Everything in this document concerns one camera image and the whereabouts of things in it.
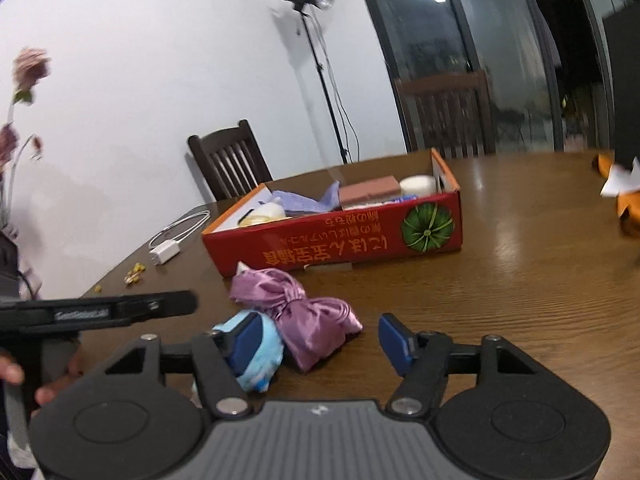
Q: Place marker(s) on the lavender towel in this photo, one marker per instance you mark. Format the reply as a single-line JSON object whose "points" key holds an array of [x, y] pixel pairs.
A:
{"points": [[305, 202]]}

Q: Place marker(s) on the sliding glass door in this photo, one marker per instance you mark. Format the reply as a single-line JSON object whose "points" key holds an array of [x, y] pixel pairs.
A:
{"points": [[425, 25]]}

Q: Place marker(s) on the yellow plush toy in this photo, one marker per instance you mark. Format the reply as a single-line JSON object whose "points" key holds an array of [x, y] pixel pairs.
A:
{"points": [[262, 214]]}

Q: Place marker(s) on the pink block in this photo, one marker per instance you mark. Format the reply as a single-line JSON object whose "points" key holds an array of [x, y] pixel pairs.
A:
{"points": [[370, 190]]}

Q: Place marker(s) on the dark wooden chair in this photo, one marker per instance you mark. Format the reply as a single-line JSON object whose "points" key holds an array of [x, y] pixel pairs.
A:
{"points": [[230, 160], [445, 110]]}

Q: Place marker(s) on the blue plush toy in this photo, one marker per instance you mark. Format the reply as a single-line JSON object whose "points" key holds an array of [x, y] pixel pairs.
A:
{"points": [[265, 360]]}

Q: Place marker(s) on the purple satin cloth bundle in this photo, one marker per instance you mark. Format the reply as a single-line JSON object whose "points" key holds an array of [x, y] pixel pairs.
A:
{"points": [[310, 325]]}

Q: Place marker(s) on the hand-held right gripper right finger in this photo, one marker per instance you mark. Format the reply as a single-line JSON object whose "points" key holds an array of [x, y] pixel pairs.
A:
{"points": [[395, 345]]}

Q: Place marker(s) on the person's left hand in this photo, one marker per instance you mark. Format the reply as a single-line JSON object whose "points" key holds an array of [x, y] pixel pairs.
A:
{"points": [[10, 372]]}

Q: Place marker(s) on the black chair back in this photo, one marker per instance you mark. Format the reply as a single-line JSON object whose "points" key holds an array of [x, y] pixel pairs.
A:
{"points": [[625, 90]]}

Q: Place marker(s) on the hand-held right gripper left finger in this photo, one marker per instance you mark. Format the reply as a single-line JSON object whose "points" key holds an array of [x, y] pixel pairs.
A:
{"points": [[248, 340]]}

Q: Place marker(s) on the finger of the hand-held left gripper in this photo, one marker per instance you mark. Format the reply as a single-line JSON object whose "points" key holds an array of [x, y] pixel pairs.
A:
{"points": [[150, 304]]}

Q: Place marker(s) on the white soft roll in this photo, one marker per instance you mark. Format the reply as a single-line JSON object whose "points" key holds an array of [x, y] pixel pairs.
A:
{"points": [[417, 185]]}

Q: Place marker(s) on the small yellow candies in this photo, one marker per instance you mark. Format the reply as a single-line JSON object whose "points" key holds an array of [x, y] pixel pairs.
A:
{"points": [[134, 274]]}

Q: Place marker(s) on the red cardboard box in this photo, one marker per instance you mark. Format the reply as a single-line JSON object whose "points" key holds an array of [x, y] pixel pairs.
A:
{"points": [[340, 245]]}

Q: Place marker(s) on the glass flower vase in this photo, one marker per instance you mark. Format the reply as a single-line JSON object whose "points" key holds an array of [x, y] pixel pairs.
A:
{"points": [[26, 277]]}

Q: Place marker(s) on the dried pink flowers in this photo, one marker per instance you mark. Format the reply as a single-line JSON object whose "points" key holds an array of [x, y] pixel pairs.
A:
{"points": [[30, 67]]}

